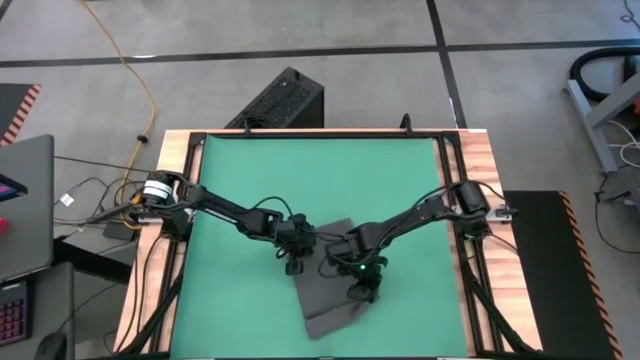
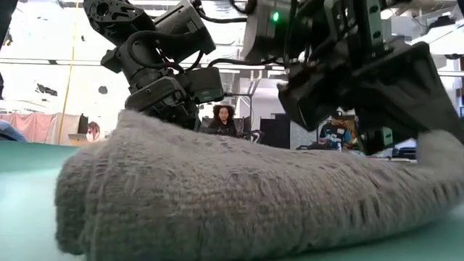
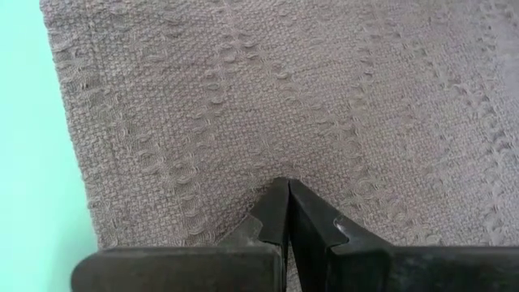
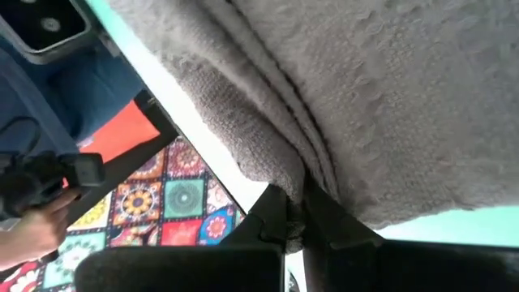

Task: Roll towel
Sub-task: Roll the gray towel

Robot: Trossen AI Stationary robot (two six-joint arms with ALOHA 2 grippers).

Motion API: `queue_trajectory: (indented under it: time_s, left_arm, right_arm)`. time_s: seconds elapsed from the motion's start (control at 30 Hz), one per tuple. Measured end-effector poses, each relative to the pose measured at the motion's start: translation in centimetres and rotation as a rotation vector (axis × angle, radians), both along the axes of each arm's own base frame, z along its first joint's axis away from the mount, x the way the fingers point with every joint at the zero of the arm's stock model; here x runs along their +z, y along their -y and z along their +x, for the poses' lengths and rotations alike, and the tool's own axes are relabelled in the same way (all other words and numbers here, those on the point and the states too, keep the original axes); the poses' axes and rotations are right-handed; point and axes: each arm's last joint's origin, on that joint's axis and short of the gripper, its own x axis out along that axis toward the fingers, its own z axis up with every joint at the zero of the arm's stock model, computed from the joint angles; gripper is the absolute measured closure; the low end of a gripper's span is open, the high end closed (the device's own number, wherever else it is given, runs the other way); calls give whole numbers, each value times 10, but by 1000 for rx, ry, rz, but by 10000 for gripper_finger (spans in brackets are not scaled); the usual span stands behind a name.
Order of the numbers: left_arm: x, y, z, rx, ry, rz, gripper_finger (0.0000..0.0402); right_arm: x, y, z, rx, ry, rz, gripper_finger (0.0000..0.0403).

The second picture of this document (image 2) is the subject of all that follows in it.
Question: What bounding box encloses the green table mat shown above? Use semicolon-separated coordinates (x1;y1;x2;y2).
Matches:
0;141;464;261

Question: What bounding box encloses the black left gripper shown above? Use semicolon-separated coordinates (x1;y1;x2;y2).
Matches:
125;72;203;131

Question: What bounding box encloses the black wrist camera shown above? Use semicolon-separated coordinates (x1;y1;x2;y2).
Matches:
184;67;225;105
278;80;327;132

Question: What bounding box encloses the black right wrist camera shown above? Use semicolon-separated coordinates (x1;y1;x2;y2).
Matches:
278;80;327;132

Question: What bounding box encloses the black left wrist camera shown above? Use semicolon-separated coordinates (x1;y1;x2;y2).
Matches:
184;67;225;105

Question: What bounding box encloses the grey towel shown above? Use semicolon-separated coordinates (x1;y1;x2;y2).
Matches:
54;109;464;261

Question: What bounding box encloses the silver laptop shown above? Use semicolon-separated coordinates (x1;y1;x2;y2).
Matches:
67;133;88;146

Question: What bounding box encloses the black partition panel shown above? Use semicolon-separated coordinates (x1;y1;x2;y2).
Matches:
259;112;291;149

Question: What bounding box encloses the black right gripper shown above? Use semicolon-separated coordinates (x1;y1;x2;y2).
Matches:
289;41;464;155

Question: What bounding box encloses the yellow pole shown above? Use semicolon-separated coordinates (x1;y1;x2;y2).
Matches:
57;0;79;144

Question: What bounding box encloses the pink curtain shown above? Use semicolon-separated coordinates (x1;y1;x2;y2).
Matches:
0;112;61;144

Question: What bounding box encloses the person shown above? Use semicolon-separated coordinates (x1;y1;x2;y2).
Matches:
0;119;29;143
318;110;355;150
207;104;240;138
86;121;102;142

